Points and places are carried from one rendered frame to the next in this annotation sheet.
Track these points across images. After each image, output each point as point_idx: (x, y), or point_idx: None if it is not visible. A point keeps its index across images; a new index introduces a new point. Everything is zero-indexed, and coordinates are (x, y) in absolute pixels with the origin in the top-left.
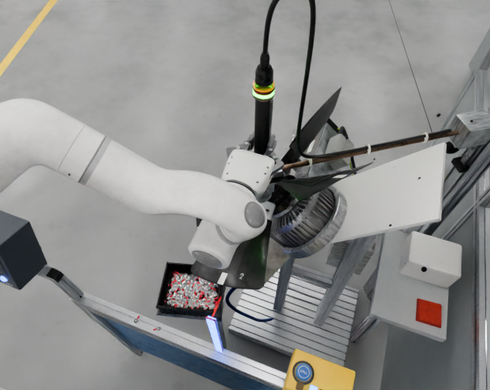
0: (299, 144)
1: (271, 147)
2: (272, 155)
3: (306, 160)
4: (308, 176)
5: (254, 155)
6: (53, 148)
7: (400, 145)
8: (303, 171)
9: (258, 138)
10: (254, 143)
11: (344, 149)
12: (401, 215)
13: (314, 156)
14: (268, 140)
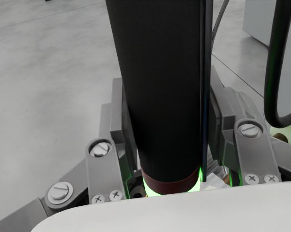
0: (278, 85)
1: (244, 119)
2: (281, 156)
3: (276, 135)
4: (225, 168)
5: (204, 220)
6: None
7: None
8: (210, 164)
9: (162, 94)
10: (136, 138)
11: (246, 106)
12: None
13: None
14: (205, 94)
